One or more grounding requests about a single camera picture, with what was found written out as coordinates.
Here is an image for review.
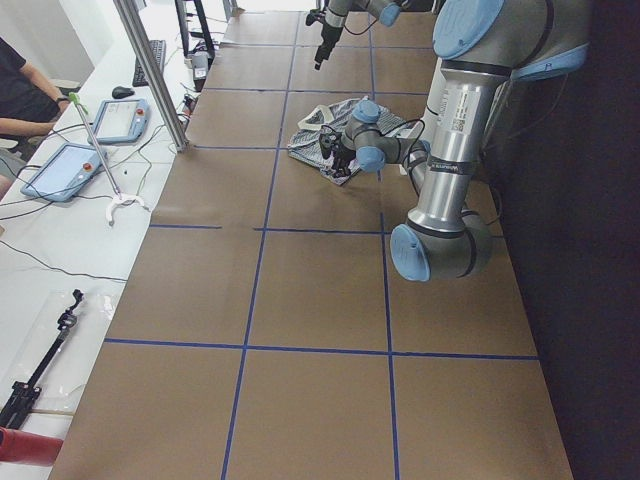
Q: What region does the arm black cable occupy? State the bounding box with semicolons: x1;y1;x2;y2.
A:
379;118;426;166

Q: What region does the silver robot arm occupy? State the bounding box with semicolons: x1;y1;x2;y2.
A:
305;0;411;70
319;1;593;282

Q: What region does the red cylinder object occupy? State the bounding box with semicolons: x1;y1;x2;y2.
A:
0;427;64;467

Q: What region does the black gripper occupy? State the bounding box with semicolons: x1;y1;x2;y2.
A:
314;22;343;70
331;142;356;176

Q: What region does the black computer mouse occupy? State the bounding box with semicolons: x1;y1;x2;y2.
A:
111;86;135;100

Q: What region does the blue white striped polo shirt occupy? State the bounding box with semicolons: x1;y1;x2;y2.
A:
287;97;430;186

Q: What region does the blue teach pendant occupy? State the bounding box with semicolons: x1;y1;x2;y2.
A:
21;143;101;202
92;99;150;145

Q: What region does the metal rod with hook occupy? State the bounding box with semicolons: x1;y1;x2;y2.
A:
69;93;149;227

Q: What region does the black keyboard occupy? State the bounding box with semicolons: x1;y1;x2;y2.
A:
131;38;167;87

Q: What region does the lower blue teach pendant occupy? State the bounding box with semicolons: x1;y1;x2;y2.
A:
21;143;101;202

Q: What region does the wrist black camera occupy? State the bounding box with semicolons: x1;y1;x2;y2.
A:
305;9;325;26
319;125;342;160

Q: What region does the upper blue teach pendant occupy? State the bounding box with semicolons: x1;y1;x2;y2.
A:
92;99;150;145

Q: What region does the black monitor stand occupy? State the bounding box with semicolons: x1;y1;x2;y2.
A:
174;0;221;64

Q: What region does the aluminium frame post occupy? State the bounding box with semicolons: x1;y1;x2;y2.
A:
113;0;188;152

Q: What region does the black clamp tool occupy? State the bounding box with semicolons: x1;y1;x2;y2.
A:
0;288;86;431

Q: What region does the seated person in black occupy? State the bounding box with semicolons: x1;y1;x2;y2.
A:
0;34;71;196

